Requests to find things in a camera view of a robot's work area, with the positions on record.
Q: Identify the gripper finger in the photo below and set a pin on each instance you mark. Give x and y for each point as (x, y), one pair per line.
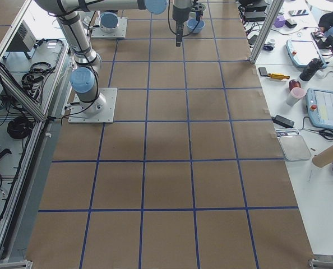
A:
(198, 15)
(178, 35)

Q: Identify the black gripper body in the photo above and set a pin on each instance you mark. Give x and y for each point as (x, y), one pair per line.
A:
(178, 15)

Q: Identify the blue bowl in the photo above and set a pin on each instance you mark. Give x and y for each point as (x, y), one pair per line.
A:
(195, 26)

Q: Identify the purple box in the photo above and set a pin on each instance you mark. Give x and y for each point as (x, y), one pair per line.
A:
(279, 21)

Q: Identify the black phone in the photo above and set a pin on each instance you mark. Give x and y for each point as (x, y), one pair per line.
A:
(263, 72)

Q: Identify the yellow tool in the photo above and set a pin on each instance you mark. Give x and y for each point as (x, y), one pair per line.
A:
(278, 76)

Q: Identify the far teach pendant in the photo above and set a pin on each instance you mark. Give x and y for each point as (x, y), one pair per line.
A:
(301, 52)

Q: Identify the teach pendant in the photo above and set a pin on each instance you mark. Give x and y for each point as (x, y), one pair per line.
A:
(301, 52)
(320, 107)

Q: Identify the dark red jar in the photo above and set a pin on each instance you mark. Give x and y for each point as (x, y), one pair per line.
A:
(293, 84)

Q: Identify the white cup pink lid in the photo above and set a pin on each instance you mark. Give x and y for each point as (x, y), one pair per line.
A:
(295, 95)

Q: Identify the black bottle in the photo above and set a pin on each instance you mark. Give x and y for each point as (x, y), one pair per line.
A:
(310, 69)

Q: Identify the black power adapter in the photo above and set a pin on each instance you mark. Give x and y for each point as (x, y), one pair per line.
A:
(282, 121)

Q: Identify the brown table mat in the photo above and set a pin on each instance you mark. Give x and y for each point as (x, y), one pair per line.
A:
(190, 173)

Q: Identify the grey control box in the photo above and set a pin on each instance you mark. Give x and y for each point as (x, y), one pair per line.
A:
(24, 41)

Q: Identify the near teach pendant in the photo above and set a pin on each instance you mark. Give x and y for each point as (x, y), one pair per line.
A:
(320, 107)

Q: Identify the metal tray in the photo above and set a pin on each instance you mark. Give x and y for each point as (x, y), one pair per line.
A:
(293, 145)

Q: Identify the black scissors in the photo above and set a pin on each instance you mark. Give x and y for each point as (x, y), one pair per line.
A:
(325, 133)

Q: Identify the cardboard tube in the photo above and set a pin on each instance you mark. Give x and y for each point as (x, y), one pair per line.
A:
(324, 158)

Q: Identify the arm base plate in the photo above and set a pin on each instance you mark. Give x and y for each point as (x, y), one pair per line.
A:
(118, 32)
(101, 111)

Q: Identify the aluminium frame post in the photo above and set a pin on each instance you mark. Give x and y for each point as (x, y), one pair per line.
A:
(274, 9)

